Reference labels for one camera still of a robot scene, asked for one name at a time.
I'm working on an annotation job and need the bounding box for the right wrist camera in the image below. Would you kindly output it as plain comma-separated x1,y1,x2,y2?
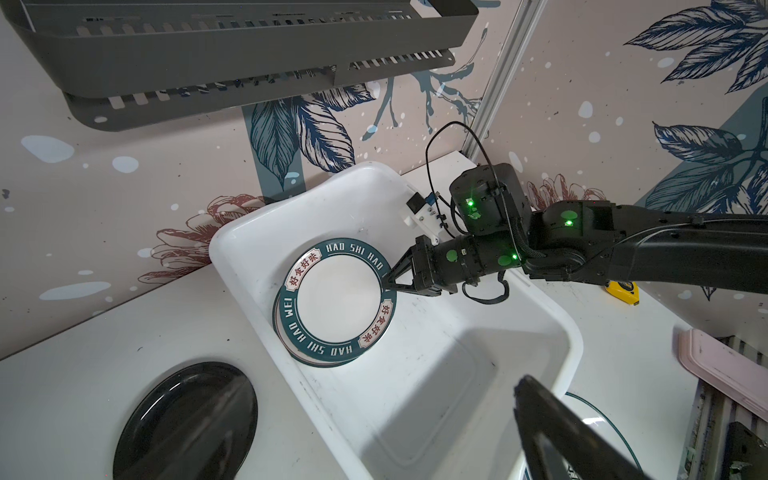
399,192,443,246

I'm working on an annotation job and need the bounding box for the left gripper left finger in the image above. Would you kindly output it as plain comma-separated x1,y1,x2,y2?
116,373,256,480

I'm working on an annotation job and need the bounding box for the white plate teal band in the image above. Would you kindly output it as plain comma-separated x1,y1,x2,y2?
276,238,397,362

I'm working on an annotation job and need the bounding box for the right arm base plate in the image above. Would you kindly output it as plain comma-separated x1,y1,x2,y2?
720,422,768,480

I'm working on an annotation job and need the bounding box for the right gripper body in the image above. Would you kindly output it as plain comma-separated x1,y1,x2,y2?
410,232,527,296

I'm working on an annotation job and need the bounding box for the pink flat case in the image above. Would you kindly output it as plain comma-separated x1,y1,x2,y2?
678,329,768,421

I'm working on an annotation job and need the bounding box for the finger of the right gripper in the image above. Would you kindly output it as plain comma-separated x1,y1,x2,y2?
383,280,432,297
383,247,414,285

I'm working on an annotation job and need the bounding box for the black hanging wall basket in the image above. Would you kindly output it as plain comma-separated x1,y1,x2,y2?
1,1,479,132

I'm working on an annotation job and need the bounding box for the yellow tape measure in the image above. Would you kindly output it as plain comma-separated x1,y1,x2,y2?
605,281,640,306

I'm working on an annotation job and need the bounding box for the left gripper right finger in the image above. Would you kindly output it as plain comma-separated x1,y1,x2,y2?
513,375,655,480

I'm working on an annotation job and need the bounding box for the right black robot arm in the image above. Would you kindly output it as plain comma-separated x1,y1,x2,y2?
382,201,767,297

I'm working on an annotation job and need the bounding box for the white plastic bin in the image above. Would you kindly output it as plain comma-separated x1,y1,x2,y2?
209,155,583,479

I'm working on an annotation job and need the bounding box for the black plate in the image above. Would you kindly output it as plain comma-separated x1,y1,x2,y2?
112,361,260,480

